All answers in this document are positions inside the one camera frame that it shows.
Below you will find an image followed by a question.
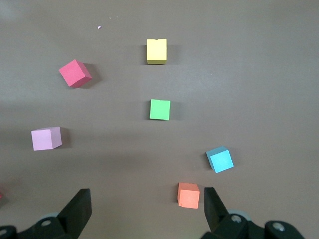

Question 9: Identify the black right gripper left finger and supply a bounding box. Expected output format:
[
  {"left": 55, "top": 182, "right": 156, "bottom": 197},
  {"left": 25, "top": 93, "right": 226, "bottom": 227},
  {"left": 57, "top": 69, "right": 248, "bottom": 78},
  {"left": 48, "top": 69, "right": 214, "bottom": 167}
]
[{"left": 0, "top": 188, "right": 93, "bottom": 239}]

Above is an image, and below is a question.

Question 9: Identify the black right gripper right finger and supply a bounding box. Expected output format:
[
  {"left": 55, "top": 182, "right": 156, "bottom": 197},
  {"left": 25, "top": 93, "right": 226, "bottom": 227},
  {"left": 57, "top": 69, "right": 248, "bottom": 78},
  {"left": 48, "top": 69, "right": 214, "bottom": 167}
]
[{"left": 200, "top": 187, "right": 306, "bottom": 239}]

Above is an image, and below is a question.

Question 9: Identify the pink foam block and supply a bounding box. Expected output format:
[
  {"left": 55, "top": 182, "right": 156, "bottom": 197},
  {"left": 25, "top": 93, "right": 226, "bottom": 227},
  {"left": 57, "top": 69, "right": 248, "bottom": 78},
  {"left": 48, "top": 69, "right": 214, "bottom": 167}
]
[{"left": 30, "top": 126, "right": 62, "bottom": 151}]

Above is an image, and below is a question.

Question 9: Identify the green foam block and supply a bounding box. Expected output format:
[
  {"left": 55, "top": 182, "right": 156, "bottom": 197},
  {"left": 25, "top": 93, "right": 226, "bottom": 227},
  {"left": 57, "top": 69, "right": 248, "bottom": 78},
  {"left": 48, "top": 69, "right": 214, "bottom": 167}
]
[{"left": 149, "top": 99, "right": 171, "bottom": 121}]

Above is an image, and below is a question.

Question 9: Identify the red foam block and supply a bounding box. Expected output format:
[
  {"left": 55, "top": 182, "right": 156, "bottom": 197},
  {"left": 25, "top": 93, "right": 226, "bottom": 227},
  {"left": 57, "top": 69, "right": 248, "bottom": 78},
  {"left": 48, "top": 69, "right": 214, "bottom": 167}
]
[{"left": 58, "top": 59, "right": 93, "bottom": 88}]

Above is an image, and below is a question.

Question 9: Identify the orange foam block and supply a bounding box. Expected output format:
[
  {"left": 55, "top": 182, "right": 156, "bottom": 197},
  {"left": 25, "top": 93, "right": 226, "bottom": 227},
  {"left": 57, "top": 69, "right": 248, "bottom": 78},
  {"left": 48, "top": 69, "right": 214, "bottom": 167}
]
[{"left": 177, "top": 182, "right": 200, "bottom": 209}]

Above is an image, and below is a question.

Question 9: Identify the blue foam block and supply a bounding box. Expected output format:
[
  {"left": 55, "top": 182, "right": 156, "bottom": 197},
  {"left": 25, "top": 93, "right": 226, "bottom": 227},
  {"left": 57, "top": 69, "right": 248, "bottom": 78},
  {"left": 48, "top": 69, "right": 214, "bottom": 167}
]
[{"left": 205, "top": 146, "right": 234, "bottom": 174}]

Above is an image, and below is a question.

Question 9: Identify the yellow foam block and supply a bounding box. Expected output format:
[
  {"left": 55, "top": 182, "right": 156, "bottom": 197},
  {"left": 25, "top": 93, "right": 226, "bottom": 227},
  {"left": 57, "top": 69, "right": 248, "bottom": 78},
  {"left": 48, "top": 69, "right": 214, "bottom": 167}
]
[{"left": 146, "top": 38, "right": 167, "bottom": 65}]

